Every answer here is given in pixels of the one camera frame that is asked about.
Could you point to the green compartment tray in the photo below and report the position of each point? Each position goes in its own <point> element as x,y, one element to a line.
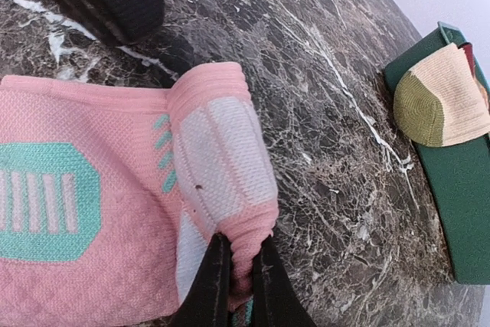
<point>458,175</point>

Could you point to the pink patterned sock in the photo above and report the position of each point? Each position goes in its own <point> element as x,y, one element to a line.
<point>110,195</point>

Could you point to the beige striped sock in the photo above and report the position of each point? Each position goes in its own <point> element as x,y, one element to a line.
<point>438,102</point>

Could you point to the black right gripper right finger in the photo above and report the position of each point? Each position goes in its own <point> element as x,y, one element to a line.
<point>274,300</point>

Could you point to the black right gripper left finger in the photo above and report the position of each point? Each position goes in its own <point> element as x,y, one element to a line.
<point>206,303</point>

